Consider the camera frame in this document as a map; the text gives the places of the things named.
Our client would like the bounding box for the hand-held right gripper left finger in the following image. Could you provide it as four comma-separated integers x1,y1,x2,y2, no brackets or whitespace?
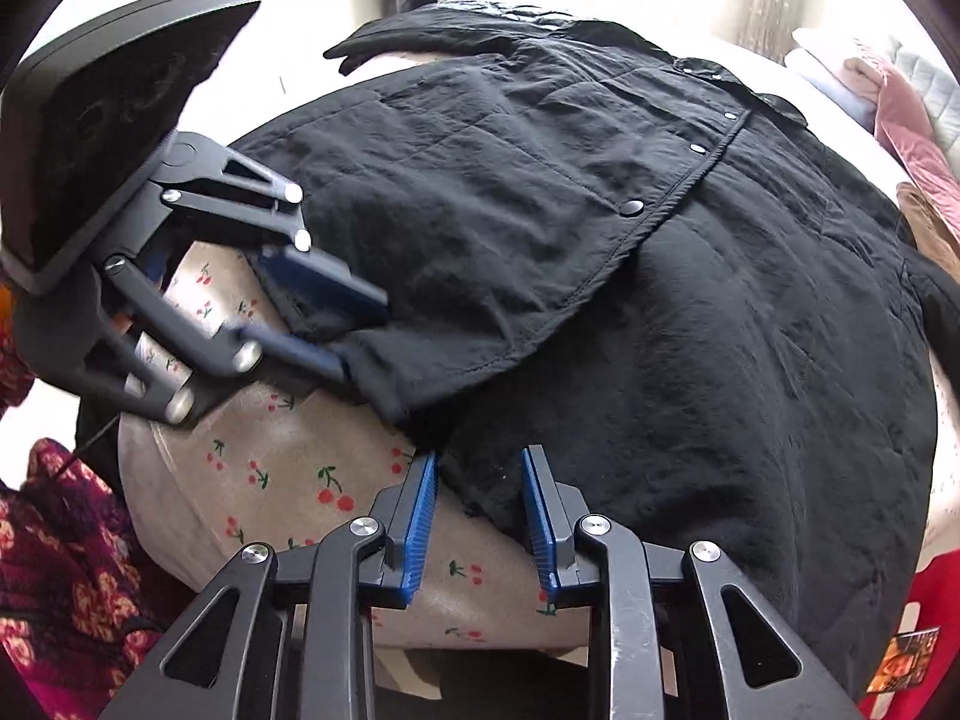
101,452,440,720

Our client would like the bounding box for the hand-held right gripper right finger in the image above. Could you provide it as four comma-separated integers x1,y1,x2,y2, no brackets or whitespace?
521,445,863,720

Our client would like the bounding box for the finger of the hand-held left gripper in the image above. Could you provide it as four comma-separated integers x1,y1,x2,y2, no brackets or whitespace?
101,251,353,425
150,131,391,327

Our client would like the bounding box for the black snap-button shirt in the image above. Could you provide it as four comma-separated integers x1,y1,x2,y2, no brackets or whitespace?
75,0,960,683

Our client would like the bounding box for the pile of pastel clothes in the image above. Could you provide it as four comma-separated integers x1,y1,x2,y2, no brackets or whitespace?
784,26,960,278

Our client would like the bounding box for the cherry print bed sheet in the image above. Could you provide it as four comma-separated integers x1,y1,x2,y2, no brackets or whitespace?
116,240,601,653

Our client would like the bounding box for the red floral knit clothing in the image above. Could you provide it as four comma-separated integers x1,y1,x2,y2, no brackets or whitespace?
0,270,173,720

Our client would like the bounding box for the red cloth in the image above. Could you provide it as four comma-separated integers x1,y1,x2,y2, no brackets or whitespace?
859,551,960,720

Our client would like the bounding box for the colourful printed card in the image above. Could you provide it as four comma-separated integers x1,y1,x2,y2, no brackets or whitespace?
885,626,940,695

